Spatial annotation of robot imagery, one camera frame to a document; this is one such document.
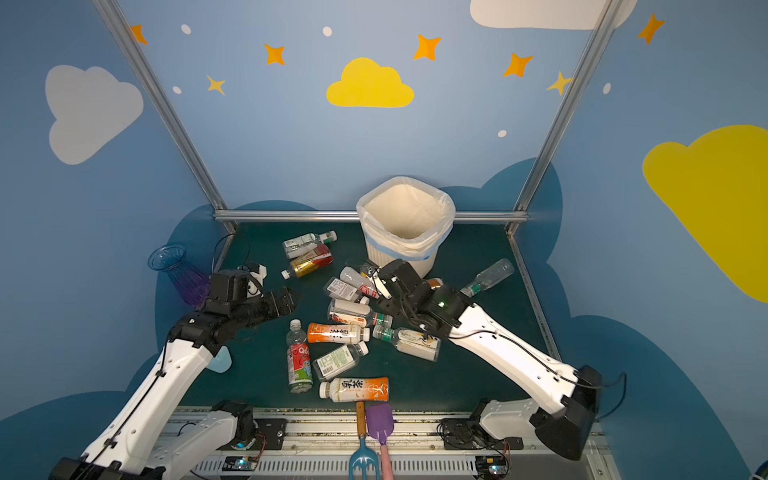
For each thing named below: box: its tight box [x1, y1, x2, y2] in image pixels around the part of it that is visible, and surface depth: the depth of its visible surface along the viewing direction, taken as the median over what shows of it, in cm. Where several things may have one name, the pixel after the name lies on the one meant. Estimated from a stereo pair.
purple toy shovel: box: [366, 403, 394, 480], surface depth 76 cm
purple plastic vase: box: [148, 244, 211, 309], surface depth 89 cm
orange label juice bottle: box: [307, 323, 371, 344], surface depth 90 cm
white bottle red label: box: [339, 266, 380, 299], surface depth 103 cm
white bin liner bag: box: [356, 176, 456, 261], surface depth 92 cm
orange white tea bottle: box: [319, 377, 389, 403], surface depth 80 cm
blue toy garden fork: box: [349, 401, 381, 480], surface depth 72 cm
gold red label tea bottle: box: [281, 244, 333, 280], surface depth 107 cm
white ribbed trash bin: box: [356, 177, 456, 278], surface depth 92 cm
